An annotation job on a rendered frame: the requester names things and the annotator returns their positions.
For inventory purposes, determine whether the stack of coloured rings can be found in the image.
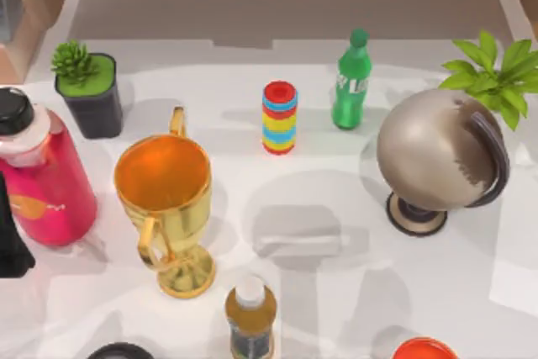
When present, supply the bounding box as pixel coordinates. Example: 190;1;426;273
261;80;298;155

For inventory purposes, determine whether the green bottle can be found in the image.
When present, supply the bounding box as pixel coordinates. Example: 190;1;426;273
331;29;373;130

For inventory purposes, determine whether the gold trophy cup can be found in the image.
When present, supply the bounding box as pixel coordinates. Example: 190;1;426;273
113;107;217;299

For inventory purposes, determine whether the grey globe on stand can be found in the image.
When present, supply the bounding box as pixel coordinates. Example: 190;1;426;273
376;88;511;237

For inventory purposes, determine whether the amber bottle with white cap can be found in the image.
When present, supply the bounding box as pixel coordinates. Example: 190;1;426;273
224;276;277;359

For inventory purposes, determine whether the black pot with green plant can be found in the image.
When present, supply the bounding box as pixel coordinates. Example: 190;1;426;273
50;40;124;140

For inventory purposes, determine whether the pink bottle with black cap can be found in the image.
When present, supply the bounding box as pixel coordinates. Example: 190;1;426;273
0;86;99;247

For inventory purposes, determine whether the leafy green plant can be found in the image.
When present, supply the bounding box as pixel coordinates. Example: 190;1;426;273
437;29;538;132

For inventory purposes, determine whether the black round lid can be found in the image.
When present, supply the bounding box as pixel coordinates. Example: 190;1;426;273
86;342;157;359

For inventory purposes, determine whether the orange red round object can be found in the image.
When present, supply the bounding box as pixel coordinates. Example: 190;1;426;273
391;336;460;359

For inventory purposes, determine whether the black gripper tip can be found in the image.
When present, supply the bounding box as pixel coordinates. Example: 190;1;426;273
0;171;36;279

